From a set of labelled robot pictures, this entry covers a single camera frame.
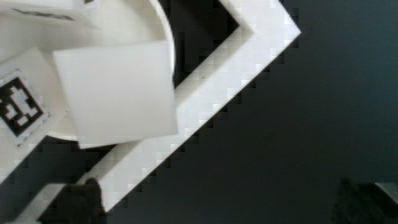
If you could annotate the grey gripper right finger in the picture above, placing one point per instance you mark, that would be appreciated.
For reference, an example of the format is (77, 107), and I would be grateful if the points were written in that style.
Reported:
(366, 203)

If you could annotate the white fence bar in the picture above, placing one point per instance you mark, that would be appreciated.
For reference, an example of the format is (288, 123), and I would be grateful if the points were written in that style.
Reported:
(135, 158)
(242, 56)

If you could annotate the white stool leg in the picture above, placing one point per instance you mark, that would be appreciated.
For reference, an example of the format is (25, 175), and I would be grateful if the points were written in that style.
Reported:
(32, 106)
(52, 10)
(117, 87)

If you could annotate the white front fence bar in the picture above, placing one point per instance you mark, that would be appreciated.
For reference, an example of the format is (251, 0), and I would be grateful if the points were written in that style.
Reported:
(135, 158)

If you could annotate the white right fence bar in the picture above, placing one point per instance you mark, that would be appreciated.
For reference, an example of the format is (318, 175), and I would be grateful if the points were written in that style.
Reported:
(242, 56)

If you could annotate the white stool leg back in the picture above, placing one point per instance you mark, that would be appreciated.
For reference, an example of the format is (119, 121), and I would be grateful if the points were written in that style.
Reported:
(52, 10)

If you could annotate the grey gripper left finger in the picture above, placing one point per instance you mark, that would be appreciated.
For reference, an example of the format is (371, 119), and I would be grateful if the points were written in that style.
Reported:
(66, 204)

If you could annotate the white stool leg front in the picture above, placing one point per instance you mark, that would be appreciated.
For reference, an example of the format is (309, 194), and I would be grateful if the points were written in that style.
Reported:
(32, 106)

